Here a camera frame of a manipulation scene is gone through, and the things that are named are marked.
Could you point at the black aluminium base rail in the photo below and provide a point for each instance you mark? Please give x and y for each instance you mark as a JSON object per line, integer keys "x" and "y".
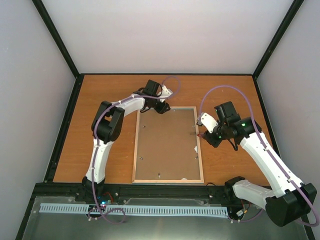
{"x": 118, "y": 192}

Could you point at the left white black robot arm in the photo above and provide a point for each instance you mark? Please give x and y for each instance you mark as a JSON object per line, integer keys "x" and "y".
{"x": 107, "y": 126}

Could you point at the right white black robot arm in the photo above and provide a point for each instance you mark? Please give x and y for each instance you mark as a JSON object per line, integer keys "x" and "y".
{"x": 288, "y": 198}

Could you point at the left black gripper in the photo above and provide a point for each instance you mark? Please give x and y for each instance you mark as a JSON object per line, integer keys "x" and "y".
{"x": 161, "y": 110}

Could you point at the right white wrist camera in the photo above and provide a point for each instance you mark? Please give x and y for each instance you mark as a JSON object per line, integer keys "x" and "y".
{"x": 207, "y": 121}

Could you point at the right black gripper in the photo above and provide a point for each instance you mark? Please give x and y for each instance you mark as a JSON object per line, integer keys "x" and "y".
{"x": 215, "y": 143}

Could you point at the light blue slotted cable duct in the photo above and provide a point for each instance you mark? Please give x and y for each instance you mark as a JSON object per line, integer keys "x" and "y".
{"x": 136, "y": 210}

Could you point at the grey metal base plate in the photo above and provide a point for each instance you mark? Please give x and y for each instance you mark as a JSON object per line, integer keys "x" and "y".
{"x": 65, "y": 226}

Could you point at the red purple handled screwdriver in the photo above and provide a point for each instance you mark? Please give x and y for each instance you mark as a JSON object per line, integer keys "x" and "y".
{"x": 196, "y": 134}

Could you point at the blue wooden photo frame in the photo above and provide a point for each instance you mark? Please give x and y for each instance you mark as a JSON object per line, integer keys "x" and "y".
{"x": 164, "y": 151}

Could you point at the black enclosure frame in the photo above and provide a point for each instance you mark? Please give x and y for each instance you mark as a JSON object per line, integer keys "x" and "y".
{"x": 110, "y": 36}

